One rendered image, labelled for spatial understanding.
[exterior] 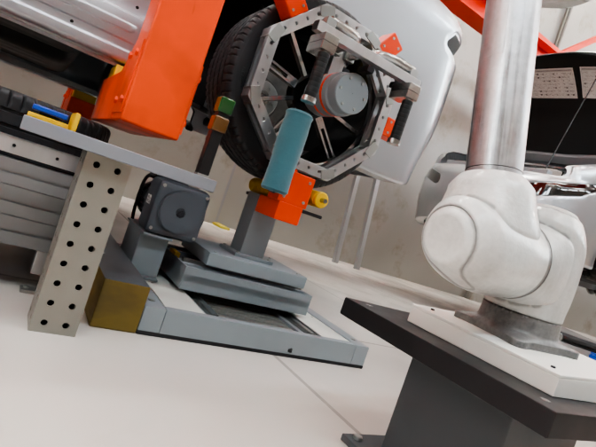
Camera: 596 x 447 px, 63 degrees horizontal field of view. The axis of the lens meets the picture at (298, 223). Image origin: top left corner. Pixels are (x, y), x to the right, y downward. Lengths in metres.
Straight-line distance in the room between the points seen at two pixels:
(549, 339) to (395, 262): 6.46
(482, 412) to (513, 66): 0.63
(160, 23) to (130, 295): 0.71
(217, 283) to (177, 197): 0.31
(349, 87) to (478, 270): 0.89
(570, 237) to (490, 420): 0.37
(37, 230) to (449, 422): 1.10
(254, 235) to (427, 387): 0.94
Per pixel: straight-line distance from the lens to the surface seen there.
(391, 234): 7.30
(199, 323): 1.43
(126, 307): 1.36
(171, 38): 1.42
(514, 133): 0.95
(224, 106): 1.28
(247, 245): 1.79
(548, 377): 0.90
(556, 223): 1.04
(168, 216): 1.58
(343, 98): 1.57
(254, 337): 1.51
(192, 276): 1.60
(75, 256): 1.21
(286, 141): 1.50
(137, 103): 1.38
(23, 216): 1.46
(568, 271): 1.05
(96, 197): 1.19
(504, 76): 0.98
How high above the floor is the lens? 0.44
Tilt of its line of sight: 1 degrees down
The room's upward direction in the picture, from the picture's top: 19 degrees clockwise
